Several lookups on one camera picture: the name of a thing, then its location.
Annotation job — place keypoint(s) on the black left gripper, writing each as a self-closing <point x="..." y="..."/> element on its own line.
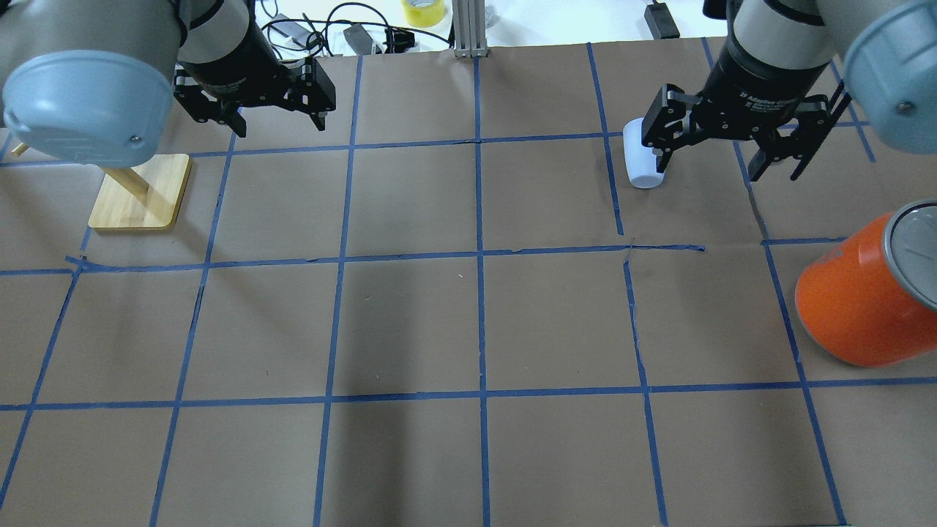
<point x="233" y="66"/>

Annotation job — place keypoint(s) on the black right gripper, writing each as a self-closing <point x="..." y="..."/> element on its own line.
<point x="761" y="82"/>

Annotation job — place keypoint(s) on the light blue paper cup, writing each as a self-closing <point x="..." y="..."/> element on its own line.
<point x="640" y="160"/>

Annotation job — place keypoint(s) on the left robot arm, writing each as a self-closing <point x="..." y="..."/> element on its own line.
<point x="93" y="82"/>

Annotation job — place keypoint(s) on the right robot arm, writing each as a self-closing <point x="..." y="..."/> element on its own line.
<point x="880" y="52"/>

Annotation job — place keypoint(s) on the black power adapter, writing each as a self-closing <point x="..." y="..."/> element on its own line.
<point x="660" y="22"/>

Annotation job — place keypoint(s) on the wooden mug tree stand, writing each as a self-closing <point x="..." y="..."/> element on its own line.
<point x="146" y="197"/>

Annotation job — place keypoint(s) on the yellow tape roll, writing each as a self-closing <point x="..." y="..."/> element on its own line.
<point x="423" y="13"/>

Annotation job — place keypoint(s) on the orange can with grey lid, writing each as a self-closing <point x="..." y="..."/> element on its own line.
<point x="871" y="301"/>

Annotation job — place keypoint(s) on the aluminium frame post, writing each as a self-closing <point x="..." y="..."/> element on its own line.
<point x="468" y="23"/>

